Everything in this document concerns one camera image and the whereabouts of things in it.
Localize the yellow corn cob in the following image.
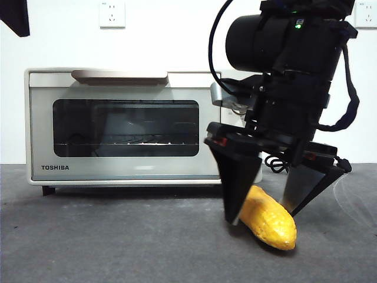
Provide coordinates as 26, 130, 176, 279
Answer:
238, 185, 297, 252

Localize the glass oven door with handle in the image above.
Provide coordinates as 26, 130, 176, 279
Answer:
28, 70, 222, 181

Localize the cream Toshiba toaster oven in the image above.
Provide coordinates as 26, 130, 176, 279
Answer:
24, 67, 263, 197

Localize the black oven power cable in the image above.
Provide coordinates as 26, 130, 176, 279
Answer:
263, 152, 353, 175

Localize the braided black arm cable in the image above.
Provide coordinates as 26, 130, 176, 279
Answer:
319, 44, 361, 133

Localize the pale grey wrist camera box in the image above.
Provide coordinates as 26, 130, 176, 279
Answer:
210, 81, 249, 114

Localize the smooth black arm cable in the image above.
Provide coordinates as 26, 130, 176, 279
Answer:
208, 0, 237, 96

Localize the metal wire oven rack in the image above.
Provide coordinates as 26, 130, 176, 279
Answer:
55, 141, 197, 147

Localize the white wall socket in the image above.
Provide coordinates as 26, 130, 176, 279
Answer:
99, 1, 126, 29
355, 1, 377, 29

